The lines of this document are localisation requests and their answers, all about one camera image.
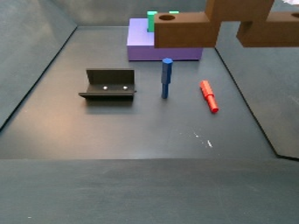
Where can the green block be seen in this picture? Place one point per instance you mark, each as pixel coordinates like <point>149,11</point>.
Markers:
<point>151,18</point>

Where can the blue hexagonal peg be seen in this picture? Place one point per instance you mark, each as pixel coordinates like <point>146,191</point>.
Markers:
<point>166,75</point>

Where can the black angled bracket holder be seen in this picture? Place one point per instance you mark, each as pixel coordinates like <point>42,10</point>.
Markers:
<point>110,83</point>

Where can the brown block with holes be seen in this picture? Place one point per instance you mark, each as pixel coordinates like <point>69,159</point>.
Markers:
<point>264,28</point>

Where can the red hexagonal peg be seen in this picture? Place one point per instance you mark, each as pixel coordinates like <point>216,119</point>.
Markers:
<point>209,96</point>

